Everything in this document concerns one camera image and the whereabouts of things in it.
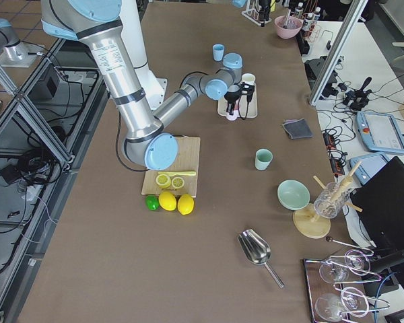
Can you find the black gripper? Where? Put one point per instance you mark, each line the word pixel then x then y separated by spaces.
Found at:
pixel 231 97

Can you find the pink plastic cup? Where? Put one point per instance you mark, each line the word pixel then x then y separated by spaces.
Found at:
pixel 233 116

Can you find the cream plastic cup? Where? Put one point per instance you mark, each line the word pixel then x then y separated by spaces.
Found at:
pixel 248 81

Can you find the green plastic cup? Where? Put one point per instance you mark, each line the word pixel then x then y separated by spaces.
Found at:
pixel 263 157

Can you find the blue plastic cup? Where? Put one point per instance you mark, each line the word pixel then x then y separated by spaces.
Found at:
pixel 218 52

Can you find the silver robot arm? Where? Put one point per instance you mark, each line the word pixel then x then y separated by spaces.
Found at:
pixel 99 25

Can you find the cream rabbit print tray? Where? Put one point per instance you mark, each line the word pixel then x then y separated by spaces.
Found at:
pixel 250 112

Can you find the black framed mirror tray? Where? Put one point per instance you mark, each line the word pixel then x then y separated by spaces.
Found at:
pixel 317 287

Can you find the wooden cutting board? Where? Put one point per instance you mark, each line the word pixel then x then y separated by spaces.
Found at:
pixel 186 160

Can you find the grey folded cloth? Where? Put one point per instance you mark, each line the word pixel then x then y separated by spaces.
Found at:
pixel 297 129

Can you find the yellow plastic knife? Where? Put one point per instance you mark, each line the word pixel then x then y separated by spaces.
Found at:
pixel 179 173

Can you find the lemon half lower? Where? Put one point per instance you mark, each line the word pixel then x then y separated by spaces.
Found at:
pixel 177 182

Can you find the lemon half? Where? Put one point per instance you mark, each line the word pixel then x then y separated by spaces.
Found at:
pixel 177 182
pixel 163 180

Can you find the metal tongs in bowl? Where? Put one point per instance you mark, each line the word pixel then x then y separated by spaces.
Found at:
pixel 286 18

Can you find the lemon half upper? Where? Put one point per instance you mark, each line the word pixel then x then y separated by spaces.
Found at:
pixel 163 180

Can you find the whole yellow lemon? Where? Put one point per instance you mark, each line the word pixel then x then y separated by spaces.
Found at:
pixel 167 201
pixel 185 204

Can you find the pink bowl with ice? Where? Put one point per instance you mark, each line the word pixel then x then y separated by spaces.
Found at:
pixel 292 28

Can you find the green plastic bowl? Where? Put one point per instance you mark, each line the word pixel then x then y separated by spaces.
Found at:
pixel 293 195

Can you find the green lime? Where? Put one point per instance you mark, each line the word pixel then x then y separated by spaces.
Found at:
pixel 152 202

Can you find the clear drinking glass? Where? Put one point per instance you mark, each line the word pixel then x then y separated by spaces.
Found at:
pixel 328 207

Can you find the wooden cup rack stand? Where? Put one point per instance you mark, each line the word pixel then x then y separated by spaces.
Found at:
pixel 314 226

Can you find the metal ice scoop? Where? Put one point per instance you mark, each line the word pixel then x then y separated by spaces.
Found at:
pixel 258 251

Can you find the teach pendant tablet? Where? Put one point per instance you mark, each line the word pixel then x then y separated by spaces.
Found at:
pixel 380 132

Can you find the black monitor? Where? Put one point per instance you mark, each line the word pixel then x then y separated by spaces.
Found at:
pixel 382 203

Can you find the wine glass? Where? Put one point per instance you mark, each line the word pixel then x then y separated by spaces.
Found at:
pixel 336 269
pixel 349 304

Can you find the white wire bottle rack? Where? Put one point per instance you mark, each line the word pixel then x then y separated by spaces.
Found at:
pixel 259 11

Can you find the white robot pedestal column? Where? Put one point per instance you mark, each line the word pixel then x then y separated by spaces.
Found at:
pixel 132 36

